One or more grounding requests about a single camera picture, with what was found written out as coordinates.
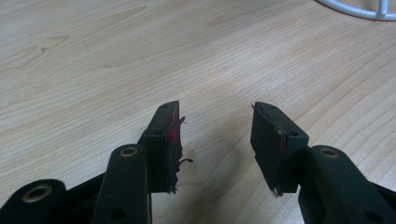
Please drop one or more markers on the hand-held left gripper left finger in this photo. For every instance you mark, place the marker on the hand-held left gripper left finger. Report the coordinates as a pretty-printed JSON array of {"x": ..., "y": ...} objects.
[{"x": 162, "y": 155}]

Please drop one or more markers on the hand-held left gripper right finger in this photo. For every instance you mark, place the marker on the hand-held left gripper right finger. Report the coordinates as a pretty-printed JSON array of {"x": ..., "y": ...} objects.
[{"x": 271, "y": 146}]

